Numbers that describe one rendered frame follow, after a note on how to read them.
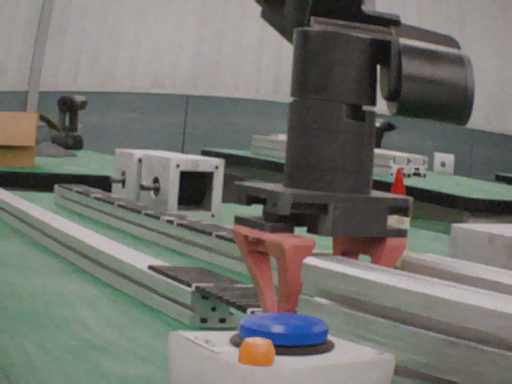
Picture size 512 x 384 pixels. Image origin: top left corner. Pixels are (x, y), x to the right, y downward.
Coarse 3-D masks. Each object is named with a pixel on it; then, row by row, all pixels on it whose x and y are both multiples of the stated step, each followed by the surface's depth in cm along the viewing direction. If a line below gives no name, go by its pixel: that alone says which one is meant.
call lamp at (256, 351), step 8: (248, 344) 43; (256, 344) 43; (264, 344) 43; (272, 344) 43; (240, 352) 43; (248, 352) 43; (256, 352) 43; (264, 352) 43; (272, 352) 43; (240, 360) 43; (248, 360) 43; (256, 360) 43; (264, 360) 43; (272, 360) 43
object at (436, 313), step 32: (320, 256) 62; (416, 256) 65; (320, 288) 60; (352, 288) 57; (384, 288) 55; (416, 288) 52; (448, 288) 51; (480, 288) 57; (352, 320) 57; (384, 320) 54; (416, 320) 53; (448, 320) 49; (480, 320) 47; (416, 352) 51; (448, 352) 49; (480, 352) 46
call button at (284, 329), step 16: (256, 320) 47; (272, 320) 47; (288, 320) 47; (304, 320) 47; (320, 320) 48; (240, 336) 47; (256, 336) 46; (272, 336) 46; (288, 336) 46; (304, 336) 46; (320, 336) 46
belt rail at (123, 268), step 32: (0, 192) 148; (32, 224) 124; (64, 224) 116; (64, 256) 109; (96, 256) 100; (128, 256) 96; (128, 288) 92; (160, 288) 86; (192, 320) 81; (224, 320) 83
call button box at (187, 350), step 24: (168, 336) 49; (192, 336) 48; (216, 336) 49; (168, 360) 49; (192, 360) 47; (216, 360) 45; (288, 360) 44; (312, 360) 45; (336, 360) 45; (360, 360) 45; (384, 360) 46
